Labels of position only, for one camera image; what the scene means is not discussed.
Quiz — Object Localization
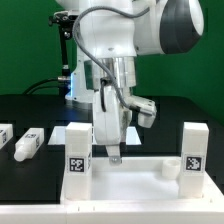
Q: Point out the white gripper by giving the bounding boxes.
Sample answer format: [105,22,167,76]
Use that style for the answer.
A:
[93,87,132,165]

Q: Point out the white square desk top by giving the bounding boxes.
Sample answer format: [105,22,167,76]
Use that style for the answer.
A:
[60,155,224,205]

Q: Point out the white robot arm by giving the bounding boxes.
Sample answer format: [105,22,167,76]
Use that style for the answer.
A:
[55,0,204,165]

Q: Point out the white flat base tag plate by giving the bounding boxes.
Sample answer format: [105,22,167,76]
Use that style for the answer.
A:
[48,126,141,145]

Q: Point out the white L-shaped fence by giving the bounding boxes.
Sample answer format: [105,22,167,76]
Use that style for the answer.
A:
[0,176,224,224]

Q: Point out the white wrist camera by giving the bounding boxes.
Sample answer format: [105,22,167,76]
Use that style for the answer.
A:
[130,96,157,128]

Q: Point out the black cable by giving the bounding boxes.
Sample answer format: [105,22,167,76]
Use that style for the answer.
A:
[22,77,68,96]

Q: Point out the black camera on stand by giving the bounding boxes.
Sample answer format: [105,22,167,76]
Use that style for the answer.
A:
[48,11,76,96]

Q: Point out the grey arm hose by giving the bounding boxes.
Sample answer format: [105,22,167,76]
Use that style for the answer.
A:
[71,3,151,110]

